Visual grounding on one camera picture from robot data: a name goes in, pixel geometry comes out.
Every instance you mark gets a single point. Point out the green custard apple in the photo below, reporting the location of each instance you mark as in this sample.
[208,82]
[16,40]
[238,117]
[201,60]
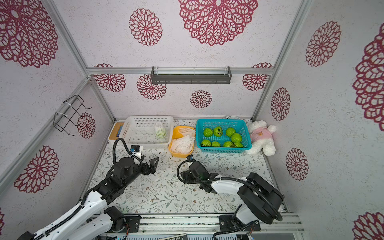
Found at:
[206,143]
[208,132]
[218,132]
[161,133]
[236,138]
[238,145]
[216,144]
[230,132]

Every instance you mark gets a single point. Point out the white foam net sleeve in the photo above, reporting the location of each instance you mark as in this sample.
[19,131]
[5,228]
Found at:
[159,126]

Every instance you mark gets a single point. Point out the white teddy bear pink shirt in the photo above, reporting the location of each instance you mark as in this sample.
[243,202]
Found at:
[261,138]

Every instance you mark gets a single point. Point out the black wire wall rack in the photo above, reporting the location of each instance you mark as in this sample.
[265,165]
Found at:
[65,117]

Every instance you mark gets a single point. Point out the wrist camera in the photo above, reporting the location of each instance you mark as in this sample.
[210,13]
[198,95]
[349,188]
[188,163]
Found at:
[136,151]
[190,158]

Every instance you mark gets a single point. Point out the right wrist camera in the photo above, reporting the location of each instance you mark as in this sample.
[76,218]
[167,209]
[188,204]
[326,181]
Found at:
[190,158]

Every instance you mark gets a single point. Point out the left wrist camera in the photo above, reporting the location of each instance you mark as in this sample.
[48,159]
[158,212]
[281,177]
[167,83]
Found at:
[136,151]

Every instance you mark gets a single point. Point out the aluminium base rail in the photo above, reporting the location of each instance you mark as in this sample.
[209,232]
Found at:
[203,227]

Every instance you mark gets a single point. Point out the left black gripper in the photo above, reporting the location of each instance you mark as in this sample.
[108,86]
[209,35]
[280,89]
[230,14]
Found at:
[153,168]

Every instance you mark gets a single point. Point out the white box wooden lid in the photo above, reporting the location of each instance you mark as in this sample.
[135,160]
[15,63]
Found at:
[116,131]

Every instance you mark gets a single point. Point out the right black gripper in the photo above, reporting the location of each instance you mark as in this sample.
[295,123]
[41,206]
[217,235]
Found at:
[186,173]

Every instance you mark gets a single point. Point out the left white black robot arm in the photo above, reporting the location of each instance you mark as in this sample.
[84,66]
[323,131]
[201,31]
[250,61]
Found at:
[89,205]

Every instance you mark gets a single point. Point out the teal plastic basket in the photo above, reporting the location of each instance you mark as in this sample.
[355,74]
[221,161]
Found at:
[240,127]

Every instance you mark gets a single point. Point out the white plastic basket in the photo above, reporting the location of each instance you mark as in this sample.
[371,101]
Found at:
[141,130]

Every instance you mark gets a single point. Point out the yellow plastic tray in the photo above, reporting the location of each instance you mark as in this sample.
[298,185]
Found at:
[180,154]

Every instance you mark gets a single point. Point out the floral table mat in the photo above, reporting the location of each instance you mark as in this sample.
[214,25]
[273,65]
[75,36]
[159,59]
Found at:
[163,193]

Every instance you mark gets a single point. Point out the pile of white foam nets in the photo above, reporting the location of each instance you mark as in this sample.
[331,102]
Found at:
[183,144]

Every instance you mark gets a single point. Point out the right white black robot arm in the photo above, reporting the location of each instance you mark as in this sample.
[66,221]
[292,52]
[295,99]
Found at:
[261,201]

